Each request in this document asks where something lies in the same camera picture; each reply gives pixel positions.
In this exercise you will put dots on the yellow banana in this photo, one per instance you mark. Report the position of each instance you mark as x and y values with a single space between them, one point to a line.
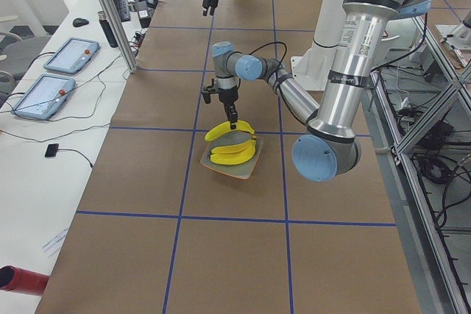
247 147
226 127
231 159

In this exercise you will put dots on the grey square plate orange rim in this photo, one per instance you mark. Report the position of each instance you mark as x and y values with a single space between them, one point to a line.
242 171

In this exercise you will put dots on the black keyboard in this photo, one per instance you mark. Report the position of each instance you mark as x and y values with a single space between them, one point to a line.
122 10

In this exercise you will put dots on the black water bottle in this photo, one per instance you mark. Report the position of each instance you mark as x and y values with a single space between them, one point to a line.
106 28

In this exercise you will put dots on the black computer mouse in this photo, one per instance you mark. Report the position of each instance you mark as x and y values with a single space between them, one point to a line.
79 22

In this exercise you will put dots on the blue teach pendant far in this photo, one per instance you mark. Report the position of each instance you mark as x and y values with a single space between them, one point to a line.
72 56

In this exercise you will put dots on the blue teach pendant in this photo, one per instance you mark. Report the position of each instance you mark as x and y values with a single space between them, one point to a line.
45 97
72 56

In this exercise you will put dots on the small black puck device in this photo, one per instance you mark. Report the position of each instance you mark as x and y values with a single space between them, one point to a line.
51 150

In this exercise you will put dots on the blue teach pendant near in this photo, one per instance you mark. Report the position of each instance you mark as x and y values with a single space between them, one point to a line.
45 97

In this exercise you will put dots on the red cylinder tube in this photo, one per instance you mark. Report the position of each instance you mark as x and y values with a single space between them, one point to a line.
18 280

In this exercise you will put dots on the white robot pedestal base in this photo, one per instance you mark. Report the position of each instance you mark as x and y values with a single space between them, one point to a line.
311 69

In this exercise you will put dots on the aluminium frame post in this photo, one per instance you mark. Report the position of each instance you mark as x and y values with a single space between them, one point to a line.
118 30

